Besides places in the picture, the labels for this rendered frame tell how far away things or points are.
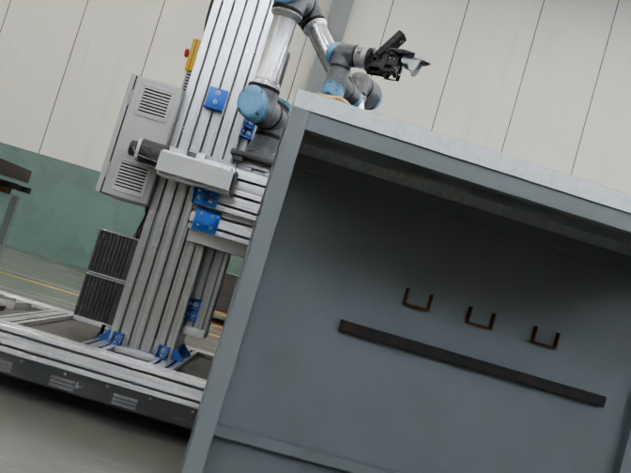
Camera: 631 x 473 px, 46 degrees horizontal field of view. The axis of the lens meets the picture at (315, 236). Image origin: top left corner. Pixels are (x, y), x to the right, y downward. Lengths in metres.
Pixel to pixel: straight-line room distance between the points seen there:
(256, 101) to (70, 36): 8.50
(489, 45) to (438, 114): 1.20
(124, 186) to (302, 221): 0.93
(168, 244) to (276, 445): 1.02
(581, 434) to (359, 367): 0.72
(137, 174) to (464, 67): 8.17
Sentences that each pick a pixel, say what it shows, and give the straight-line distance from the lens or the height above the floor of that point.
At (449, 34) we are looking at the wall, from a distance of 10.79.
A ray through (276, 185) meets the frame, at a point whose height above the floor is 0.83.
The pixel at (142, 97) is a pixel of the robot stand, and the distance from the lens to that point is 2.96.
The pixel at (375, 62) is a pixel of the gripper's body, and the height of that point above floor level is 1.42.
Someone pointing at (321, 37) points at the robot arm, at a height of 1.52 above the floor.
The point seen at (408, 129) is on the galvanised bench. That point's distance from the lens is 1.66.
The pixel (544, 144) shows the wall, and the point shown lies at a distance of 10.75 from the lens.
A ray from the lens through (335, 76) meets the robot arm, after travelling 2.56.
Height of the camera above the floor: 0.65
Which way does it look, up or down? 4 degrees up
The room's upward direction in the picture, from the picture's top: 16 degrees clockwise
